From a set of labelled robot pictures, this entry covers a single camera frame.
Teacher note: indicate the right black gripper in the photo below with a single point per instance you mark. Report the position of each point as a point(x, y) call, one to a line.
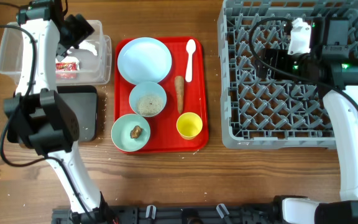
point(278, 56)

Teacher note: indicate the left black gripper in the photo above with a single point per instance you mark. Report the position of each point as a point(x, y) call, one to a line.
point(81, 31)

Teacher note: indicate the white tissue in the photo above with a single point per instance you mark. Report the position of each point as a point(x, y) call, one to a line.
point(84, 45)

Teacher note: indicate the red snack wrapper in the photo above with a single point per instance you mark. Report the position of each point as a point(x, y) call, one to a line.
point(67, 70)

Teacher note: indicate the light blue rice bowl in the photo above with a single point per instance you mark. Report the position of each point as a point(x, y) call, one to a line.
point(146, 88)

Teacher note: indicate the orange carrot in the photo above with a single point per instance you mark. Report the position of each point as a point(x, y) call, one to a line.
point(179, 88)

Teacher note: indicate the yellow plastic cup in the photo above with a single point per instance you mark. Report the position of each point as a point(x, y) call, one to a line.
point(189, 125)

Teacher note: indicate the light green small bowl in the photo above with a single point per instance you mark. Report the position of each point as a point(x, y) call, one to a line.
point(120, 133)

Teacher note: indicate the brown food scrap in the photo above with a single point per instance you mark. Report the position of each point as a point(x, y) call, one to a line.
point(136, 132)

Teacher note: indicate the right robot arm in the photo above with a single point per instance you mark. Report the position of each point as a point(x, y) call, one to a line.
point(319, 54)

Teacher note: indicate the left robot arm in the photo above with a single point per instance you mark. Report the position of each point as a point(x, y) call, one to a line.
point(40, 22)

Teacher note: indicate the clear plastic waste bin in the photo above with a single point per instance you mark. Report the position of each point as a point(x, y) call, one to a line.
point(93, 70)

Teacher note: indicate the grey dishwasher rack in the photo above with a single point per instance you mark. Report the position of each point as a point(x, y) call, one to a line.
point(262, 113)

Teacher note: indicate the black waste tray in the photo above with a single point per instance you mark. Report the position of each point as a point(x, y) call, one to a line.
point(84, 112)

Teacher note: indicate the large light blue plate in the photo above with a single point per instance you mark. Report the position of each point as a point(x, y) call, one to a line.
point(144, 59)

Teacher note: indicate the white plastic spoon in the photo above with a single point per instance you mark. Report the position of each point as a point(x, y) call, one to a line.
point(190, 49)

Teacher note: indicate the red serving tray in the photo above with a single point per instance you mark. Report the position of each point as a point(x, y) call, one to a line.
point(164, 135)

